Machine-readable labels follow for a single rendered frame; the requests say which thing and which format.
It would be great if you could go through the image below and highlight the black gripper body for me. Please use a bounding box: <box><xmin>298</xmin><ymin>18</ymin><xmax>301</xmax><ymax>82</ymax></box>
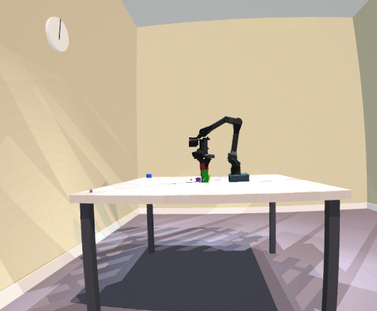
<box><xmin>194</xmin><ymin>146</ymin><xmax>214</xmax><ymax>159</ymax></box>

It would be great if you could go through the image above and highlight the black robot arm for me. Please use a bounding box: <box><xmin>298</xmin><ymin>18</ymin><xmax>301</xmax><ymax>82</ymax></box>
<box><xmin>188</xmin><ymin>117</ymin><xmax>242</xmax><ymax>175</ymax></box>

